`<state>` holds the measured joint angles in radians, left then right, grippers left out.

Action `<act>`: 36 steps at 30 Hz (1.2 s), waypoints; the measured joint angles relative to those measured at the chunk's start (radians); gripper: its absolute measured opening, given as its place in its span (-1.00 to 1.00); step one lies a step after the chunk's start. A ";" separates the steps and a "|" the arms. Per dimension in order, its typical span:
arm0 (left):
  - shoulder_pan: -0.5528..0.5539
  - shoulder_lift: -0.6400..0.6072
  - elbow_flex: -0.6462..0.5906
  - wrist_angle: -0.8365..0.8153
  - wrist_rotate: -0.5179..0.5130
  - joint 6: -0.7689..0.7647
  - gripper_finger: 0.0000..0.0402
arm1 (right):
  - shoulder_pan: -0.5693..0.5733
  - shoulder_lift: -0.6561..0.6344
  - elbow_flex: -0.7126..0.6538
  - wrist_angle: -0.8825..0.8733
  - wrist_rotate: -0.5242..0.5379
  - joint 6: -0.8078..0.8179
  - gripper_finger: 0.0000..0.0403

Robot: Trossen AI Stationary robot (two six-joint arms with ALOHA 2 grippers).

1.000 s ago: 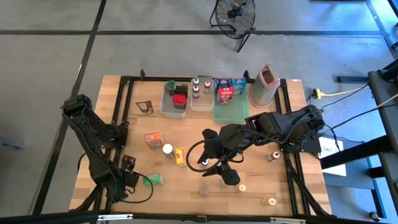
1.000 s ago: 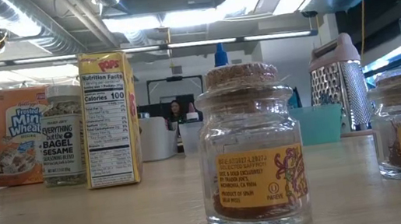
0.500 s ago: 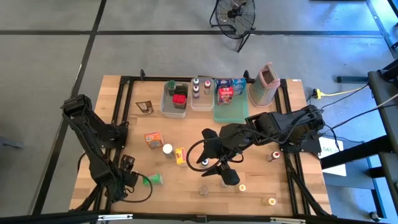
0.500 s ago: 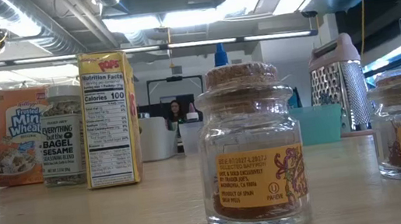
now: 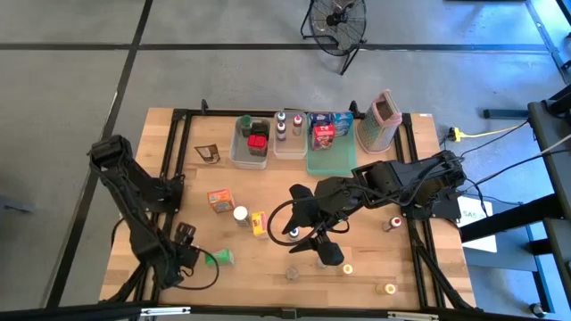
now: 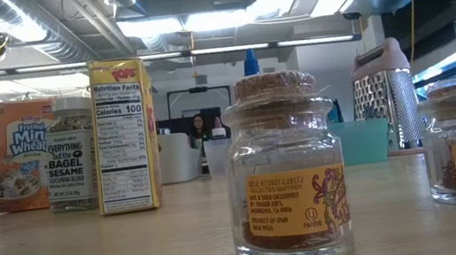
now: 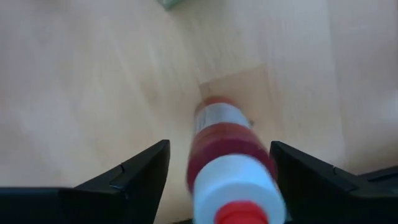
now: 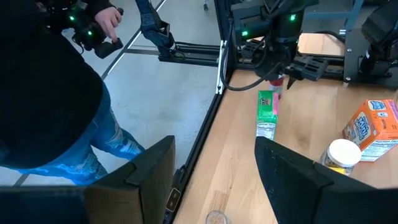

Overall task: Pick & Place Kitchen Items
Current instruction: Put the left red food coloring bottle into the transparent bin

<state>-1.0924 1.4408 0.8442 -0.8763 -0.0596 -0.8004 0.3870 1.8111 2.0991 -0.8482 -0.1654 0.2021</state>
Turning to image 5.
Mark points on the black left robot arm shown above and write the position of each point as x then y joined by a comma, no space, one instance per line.
129,187

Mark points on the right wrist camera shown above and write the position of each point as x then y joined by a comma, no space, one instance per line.
331,254

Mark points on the red lid sprinkles jar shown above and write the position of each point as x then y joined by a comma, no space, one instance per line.
257,145

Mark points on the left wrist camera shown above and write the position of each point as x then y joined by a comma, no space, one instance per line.
185,232

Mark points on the silver metal bracket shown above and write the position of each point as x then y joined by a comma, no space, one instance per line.
165,310
412,315

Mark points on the light blue Rice Krispies box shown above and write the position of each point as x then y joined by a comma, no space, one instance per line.
343,124

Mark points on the green black pepper tin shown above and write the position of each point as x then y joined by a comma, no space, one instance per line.
261,129

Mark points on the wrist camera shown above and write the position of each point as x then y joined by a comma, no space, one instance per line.
185,232
331,254

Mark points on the yellow cap food colouring bottle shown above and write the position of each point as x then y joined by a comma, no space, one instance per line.
386,289
345,269

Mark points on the dark blue Frosted Flakes box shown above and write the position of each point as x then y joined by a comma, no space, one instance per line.
319,119

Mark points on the black castor wheel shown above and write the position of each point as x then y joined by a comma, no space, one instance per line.
537,309

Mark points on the cork lid saffron glass jar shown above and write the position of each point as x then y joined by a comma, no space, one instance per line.
319,264
292,273

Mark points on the yellow Corn Pops box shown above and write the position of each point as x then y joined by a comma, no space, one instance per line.
259,224

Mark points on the green lid spice jar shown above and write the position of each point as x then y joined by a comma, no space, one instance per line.
246,125

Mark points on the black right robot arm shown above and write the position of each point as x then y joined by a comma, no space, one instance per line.
401,178

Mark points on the red Froot Loops box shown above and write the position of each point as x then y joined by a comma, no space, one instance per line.
323,137

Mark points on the green cap food colouring bottle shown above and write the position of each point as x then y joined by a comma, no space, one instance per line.
281,117

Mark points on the black side table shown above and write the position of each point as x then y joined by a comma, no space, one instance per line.
542,129

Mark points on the black aluminium table frame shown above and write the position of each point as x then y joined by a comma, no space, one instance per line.
67,313

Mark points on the orange Frosted Mini Wheats box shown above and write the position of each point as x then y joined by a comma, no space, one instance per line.
220,200

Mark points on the teal plastic tray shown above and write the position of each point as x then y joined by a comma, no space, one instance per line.
332,162

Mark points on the red cap food colouring bottle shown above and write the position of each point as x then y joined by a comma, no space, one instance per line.
392,223
297,123

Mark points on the black floor fan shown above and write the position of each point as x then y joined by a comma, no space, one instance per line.
333,19

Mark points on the purple cap food colouring bottle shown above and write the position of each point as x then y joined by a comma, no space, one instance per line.
281,130

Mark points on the small grey table-level camera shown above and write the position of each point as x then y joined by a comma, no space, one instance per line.
289,313

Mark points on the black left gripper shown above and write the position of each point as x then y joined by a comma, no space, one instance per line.
185,258

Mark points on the white lid bagel seasoning jar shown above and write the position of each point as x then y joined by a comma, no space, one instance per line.
241,215

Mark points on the small clear plastic bin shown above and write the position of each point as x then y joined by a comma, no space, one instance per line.
292,147

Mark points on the blue cap food colouring bottle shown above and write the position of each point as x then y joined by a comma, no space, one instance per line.
293,233

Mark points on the white paper sheet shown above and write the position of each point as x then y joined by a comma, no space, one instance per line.
484,209

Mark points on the green Apple Jacks box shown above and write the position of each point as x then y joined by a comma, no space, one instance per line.
223,257

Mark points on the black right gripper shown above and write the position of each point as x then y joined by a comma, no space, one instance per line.
334,200

